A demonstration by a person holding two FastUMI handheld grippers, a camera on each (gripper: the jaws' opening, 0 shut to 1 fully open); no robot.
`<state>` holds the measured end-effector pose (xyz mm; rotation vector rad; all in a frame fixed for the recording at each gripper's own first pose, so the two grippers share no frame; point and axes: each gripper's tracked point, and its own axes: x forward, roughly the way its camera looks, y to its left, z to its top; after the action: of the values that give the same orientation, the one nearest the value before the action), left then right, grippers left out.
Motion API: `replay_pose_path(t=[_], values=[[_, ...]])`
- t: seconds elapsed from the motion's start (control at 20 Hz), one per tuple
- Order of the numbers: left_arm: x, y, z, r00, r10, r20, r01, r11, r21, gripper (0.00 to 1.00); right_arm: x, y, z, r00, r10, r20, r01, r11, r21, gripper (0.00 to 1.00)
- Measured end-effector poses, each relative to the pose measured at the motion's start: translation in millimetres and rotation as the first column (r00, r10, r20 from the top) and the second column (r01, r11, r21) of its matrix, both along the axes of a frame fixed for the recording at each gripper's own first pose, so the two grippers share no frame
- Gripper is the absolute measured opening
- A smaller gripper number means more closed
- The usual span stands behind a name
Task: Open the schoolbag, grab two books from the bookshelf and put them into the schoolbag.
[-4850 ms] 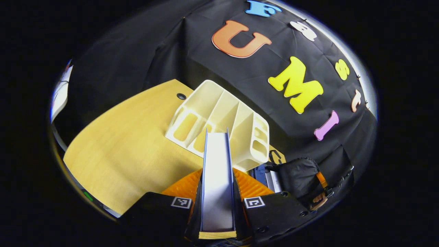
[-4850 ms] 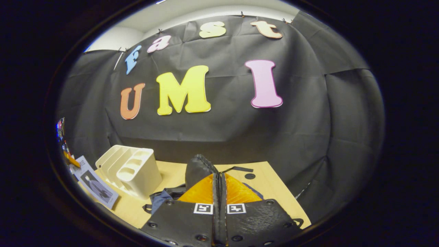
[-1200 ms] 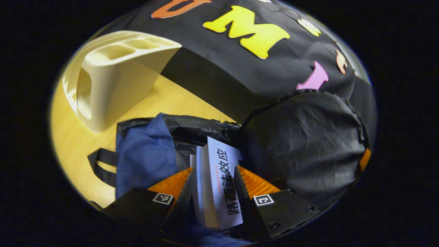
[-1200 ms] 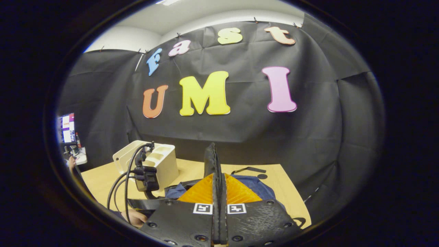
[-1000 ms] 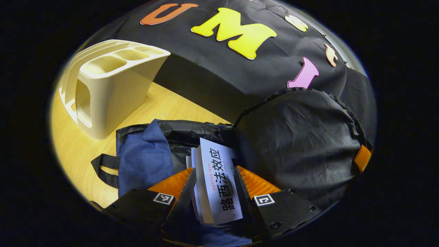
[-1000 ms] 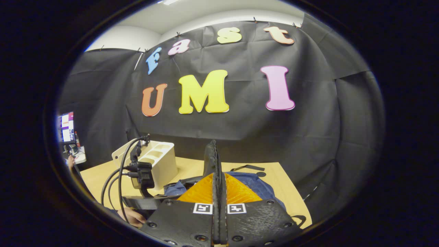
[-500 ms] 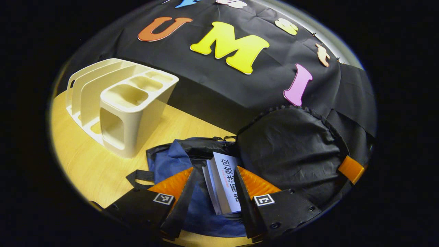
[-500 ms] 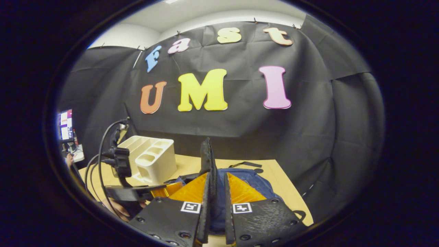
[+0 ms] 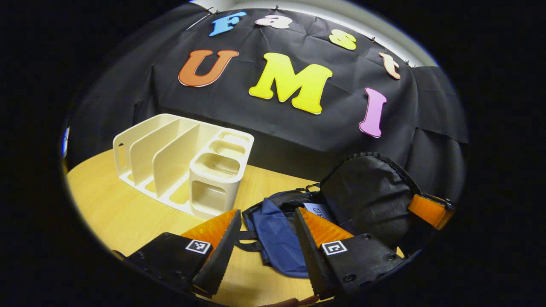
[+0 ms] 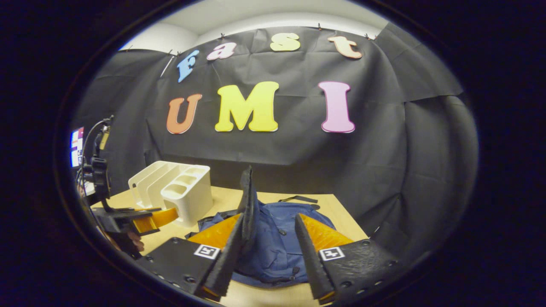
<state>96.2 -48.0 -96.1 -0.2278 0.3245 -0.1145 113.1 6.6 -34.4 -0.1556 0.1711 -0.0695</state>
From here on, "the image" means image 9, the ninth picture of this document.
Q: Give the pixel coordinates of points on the blue and black schoolbag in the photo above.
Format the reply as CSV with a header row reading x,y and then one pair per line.
x,y
367,196

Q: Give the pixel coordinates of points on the cream plastic bookshelf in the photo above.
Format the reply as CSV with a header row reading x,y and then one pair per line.
x,y
213,187

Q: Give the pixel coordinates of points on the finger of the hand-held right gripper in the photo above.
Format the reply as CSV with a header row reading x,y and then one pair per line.
x,y
428,209

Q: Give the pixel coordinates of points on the blue-grey book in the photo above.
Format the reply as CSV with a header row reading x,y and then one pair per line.
x,y
318,211

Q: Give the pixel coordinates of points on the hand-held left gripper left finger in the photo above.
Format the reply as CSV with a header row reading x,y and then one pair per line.
x,y
219,260

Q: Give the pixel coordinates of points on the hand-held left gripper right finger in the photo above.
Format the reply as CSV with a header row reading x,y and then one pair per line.
x,y
313,260

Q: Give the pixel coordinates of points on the black backdrop cloth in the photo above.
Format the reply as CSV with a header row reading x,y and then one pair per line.
x,y
277,128

